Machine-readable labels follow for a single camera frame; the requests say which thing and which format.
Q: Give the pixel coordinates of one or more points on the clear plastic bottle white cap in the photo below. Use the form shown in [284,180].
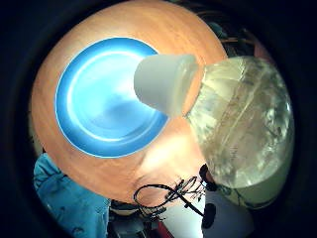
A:
[237,125]

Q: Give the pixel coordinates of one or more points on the person's blue shirt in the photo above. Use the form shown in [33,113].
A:
[69,198]

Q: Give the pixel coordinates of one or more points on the blue round bowl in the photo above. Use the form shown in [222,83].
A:
[99,109]

